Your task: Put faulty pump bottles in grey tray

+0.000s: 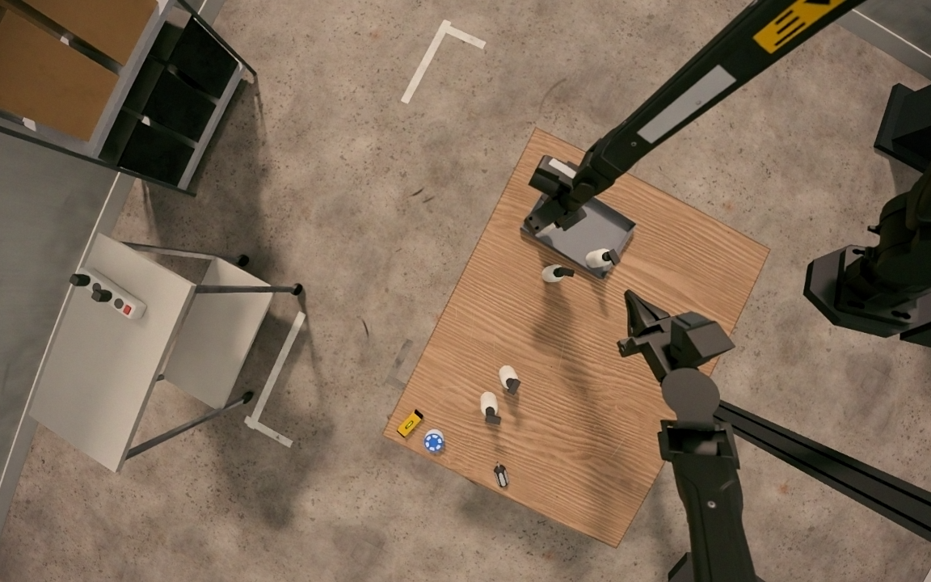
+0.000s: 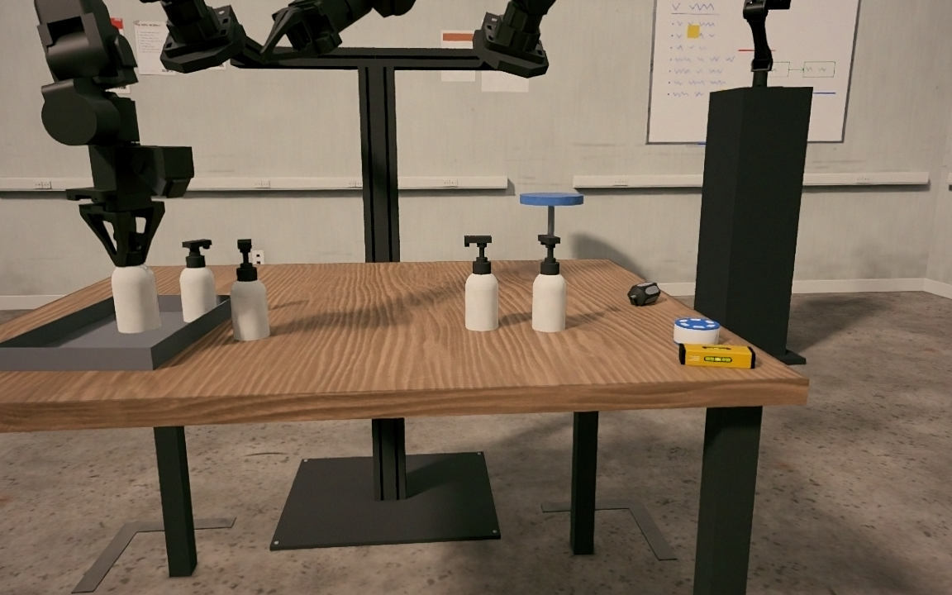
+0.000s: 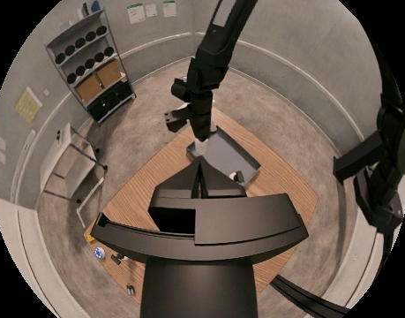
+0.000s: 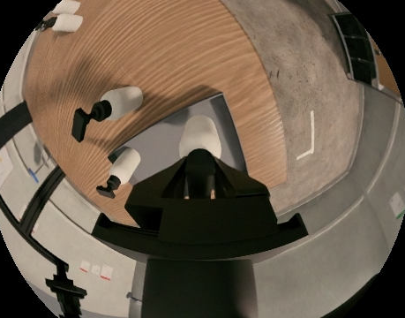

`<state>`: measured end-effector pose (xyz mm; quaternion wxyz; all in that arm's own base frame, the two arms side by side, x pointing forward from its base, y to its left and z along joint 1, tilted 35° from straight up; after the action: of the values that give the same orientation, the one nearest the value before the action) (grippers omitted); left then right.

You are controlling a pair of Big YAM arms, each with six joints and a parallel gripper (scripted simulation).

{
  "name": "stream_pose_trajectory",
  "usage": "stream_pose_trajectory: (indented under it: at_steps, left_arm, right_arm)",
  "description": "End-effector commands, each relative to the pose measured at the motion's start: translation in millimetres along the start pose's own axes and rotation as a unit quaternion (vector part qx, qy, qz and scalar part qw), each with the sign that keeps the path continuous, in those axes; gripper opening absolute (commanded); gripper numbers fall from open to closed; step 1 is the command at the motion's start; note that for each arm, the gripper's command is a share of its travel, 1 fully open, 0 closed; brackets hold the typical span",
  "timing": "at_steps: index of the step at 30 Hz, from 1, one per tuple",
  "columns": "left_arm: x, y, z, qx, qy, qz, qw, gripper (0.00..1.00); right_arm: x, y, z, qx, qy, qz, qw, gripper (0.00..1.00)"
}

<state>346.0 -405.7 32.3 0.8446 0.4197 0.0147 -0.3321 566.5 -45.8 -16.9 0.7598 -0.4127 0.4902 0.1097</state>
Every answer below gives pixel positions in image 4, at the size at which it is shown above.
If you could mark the white pump bottle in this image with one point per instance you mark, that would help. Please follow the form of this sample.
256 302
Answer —
62 23
120 172
200 142
66 6
113 105

